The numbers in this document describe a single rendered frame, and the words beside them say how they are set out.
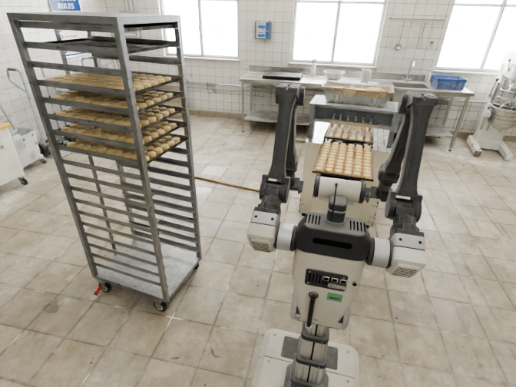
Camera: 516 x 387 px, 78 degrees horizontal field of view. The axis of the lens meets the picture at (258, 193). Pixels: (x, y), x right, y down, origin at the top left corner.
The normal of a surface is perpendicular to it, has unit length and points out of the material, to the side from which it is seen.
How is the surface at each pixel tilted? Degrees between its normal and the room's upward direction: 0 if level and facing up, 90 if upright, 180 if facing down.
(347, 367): 0
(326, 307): 90
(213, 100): 90
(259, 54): 90
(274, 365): 0
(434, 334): 0
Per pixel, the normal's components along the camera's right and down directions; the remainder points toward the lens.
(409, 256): -0.11, -0.50
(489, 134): -0.35, 0.47
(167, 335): 0.02, -0.86
